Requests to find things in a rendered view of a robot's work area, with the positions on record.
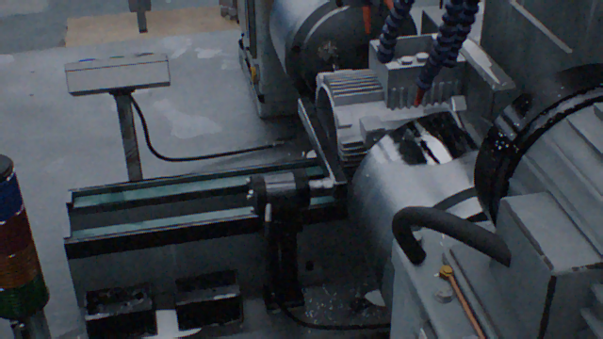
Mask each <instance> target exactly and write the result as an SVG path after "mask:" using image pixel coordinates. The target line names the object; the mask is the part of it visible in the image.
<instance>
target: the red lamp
mask: <svg viewBox="0 0 603 339"><path fill-rule="evenodd" d="M31 238H32V231H31V227H30V224H29V220H28V216H27V213H26V210H25V206H24V204H23V207H22V208H21V210H20V211H19V212H18V213H17V214H15V215H14V216H12V217H11V218H7V219H4V220H2V221H0V257H1V256H6V255H10V254H13V253H15V252H17V251H19V250H21V249H23V248H24V247H25V246H26V245H27V244H28V243H29V242H30V240H31Z"/></svg>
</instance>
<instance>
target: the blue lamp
mask: <svg viewBox="0 0 603 339"><path fill-rule="evenodd" d="M18 182H19V181H18V179H17V174H16V170H15V166H14V169H13V171H12V173H11V174H10V175H9V176H8V178H7V179H5V180H3V181H2V182H0V221H2V220H4V219H7V218H11V217H12V216H14V215H15V214H17V213H18V212H19V211H20V210H21V208H22V207H23V204H24V199H23V195H22V192H21V189H20V185H19V183H18Z"/></svg>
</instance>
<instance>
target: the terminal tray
mask: <svg viewBox="0 0 603 339"><path fill-rule="evenodd" d="M437 34H438V33H434V34H430V35H425V36H415V37H407V38H398V39H397V40H398V42H397V45H396V52H395V54H394V58H393V60H392V61H391V62H390V63H388V64H384V65H383V64H382V63H381V62H380V61H379V60H378V59H377V51H378V47H379V45H380V44H377V42H380V41H379V40H372V41H371V42H370V45H369V68H370V69H372V70H373V71H375V73H377V75H378V78H380V81H382V85H383V89H385V98H384V101H385V104H386V108H387V109H391V111H395V109H396V108H399V110H402V109H403V108H404V107H406V108H407V109H410V108H411V106H414V107H415V108H418V105H415V100H416V90H417V86H416V80H417V78H418V76H417V74H418V72H419V70H420V68H421V66H423V65H424V63H425V61H426V60H427V57H428V55H429V54H430V51H431V49H432V45H433V43H434V42H436V36H437ZM457 60H458V62H457V65H456V67H454V68H448V67H443V69H442V71H440V73H438V74H437V75H436V76H435V77H434V79H433V80H432V87H431V88H430V89H427V90H426V92H425V94H424V96H423V98H422V101H421V102H420V104H419V105H422V106H423V107H426V106H427V105H428V104H430V106H434V104H438V105H441V104H442V103H446V104H447V105H449V98H450V97H451V96H455V95H462V90H463V83H464V71H465V63H466V60H465V59H464V57H463V56H462V55H461V54H459V56H458V58H457ZM392 63H396V64H397V65H396V66H392V65H391V64H392Z"/></svg>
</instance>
